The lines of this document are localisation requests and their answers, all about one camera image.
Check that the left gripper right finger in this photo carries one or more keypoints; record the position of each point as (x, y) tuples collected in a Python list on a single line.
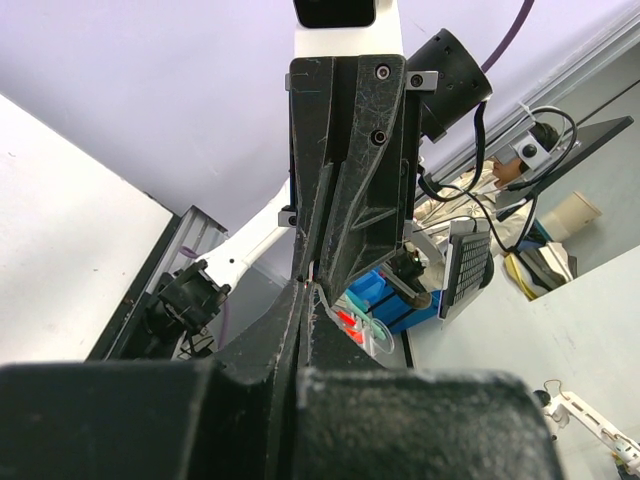
[(375, 423)]

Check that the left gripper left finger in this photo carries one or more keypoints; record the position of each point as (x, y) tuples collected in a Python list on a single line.
[(198, 419)]

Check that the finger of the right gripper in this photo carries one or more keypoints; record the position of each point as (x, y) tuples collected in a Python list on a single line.
[(364, 220), (311, 95)]

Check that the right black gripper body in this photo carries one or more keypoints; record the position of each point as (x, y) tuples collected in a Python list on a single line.
[(418, 85)]

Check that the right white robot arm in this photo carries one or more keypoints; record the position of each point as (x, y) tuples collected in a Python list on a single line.
[(195, 295)]

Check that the white small robot arm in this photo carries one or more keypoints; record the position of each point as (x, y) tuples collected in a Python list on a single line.
[(581, 365)]

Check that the blue plastic bin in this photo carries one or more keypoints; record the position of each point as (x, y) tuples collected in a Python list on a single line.
[(385, 304)]

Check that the black keyboard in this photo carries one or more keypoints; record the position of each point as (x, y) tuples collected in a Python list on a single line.
[(469, 266)]

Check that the seated person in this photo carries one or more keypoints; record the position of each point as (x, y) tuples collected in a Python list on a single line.
[(433, 216)]

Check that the beige cylindrical container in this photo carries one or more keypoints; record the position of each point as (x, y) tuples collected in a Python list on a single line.
[(569, 217)]

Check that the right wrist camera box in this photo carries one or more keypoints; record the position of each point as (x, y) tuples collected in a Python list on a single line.
[(321, 14)]

